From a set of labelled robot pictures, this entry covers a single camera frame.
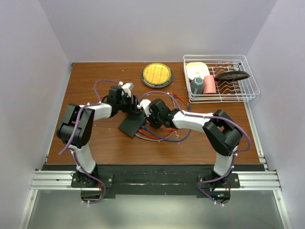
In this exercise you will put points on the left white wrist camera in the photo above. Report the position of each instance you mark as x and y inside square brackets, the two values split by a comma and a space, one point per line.
[126, 88]

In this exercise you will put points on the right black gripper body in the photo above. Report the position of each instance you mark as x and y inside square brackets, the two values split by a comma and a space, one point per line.
[155, 120]

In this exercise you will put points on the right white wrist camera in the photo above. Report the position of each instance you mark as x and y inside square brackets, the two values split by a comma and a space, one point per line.
[144, 105]

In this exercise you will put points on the pink cup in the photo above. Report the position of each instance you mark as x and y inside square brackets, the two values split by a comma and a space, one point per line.
[209, 85]

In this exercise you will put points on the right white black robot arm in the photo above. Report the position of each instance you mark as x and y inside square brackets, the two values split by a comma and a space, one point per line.
[222, 132]

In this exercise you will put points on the yellow round plate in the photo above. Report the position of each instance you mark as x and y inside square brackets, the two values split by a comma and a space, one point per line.
[157, 75]

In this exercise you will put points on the white wire dish rack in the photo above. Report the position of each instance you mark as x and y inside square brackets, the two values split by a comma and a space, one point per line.
[238, 91]

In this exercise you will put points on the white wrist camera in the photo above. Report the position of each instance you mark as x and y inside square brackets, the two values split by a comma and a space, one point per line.
[126, 88]
[144, 105]

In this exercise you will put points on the aluminium frame rail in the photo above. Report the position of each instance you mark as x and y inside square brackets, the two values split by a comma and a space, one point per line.
[57, 201]

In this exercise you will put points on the dark brown plate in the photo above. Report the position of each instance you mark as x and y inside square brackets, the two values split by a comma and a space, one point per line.
[231, 76]

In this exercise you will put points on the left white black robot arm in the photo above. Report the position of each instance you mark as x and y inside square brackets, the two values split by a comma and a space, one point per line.
[75, 128]

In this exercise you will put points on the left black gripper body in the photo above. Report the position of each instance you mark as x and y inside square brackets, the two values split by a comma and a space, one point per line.
[125, 104]

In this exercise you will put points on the black network switch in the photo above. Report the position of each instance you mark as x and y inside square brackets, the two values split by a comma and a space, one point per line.
[132, 123]

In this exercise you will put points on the cream plate in rack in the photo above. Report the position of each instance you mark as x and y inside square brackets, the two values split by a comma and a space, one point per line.
[197, 69]

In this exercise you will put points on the grey mug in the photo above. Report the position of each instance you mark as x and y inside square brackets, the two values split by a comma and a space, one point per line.
[197, 85]

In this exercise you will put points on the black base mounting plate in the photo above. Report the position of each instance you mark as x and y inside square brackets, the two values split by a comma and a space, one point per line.
[183, 180]

